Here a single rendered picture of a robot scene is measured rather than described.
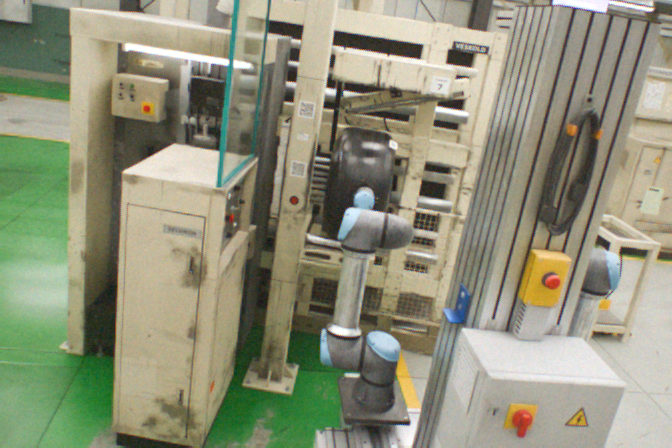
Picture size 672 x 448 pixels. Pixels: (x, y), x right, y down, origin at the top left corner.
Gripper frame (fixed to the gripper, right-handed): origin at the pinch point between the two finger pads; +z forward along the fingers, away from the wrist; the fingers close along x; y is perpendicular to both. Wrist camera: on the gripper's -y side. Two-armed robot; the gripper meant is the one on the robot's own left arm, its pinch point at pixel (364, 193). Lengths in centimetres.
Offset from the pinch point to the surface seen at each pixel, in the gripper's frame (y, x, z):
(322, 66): 52, 28, 15
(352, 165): 10.7, 7.3, 4.4
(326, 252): -34.2, 12.8, 15.1
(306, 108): 32.0, 33.0, 16.9
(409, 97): 45, -16, 55
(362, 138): 22.6, 4.9, 15.3
